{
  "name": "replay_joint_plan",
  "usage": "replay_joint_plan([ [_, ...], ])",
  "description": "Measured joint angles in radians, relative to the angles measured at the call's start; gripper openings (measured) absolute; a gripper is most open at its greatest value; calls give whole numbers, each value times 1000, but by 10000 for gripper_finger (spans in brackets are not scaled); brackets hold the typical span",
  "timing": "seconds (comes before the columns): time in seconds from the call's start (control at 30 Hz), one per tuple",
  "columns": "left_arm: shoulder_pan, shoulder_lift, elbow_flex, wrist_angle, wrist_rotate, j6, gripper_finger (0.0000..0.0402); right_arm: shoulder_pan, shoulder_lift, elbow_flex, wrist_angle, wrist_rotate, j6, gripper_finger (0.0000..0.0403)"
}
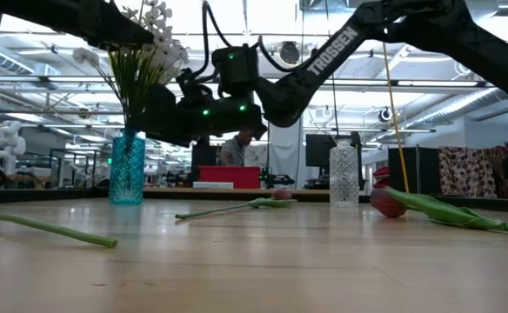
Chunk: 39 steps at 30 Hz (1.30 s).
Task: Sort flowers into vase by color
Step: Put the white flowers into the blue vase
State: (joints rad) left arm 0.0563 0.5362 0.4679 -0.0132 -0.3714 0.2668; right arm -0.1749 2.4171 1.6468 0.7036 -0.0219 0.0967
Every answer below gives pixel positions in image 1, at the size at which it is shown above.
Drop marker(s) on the white robot figure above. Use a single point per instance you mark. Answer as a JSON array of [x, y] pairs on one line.
[[7, 143]]

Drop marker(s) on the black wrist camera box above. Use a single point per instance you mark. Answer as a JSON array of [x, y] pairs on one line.
[[236, 69]]

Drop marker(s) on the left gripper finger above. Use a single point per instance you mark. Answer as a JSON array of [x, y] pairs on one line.
[[136, 37]]

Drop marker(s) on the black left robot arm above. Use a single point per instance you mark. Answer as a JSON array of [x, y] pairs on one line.
[[32, 15]]

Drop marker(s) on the patterned cloth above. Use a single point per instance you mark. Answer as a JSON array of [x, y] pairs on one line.
[[467, 171]]

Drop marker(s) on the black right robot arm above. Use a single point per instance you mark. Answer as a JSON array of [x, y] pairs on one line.
[[289, 95]]

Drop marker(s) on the white flat box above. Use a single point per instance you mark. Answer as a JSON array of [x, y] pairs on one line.
[[212, 185]]

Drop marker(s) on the white column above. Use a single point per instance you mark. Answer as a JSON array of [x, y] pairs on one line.
[[286, 148]]

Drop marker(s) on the black monitor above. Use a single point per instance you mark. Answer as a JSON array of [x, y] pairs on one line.
[[319, 150], [204, 155]]

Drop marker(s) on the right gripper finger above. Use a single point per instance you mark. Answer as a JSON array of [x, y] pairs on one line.
[[175, 135], [160, 106]]

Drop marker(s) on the black robot with green lights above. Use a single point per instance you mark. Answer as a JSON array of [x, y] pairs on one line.
[[278, 179]]

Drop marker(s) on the red fabric item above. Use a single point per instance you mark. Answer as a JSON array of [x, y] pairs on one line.
[[381, 176]]

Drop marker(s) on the red box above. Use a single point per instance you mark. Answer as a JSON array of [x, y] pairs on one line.
[[230, 177]]

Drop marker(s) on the clear glass vase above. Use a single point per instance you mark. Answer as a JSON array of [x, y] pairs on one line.
[[343, 174]]

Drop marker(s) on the teal glass vase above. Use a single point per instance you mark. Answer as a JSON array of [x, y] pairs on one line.
[[126, 174]]

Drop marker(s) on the black panel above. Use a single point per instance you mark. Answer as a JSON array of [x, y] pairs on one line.
[[412, 171]]

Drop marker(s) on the green stem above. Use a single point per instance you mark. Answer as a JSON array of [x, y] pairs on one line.
[[62, 230]]

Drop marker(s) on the red artificial tulip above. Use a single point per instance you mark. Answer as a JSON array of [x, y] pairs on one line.
[[271, 202], [386, 204]]

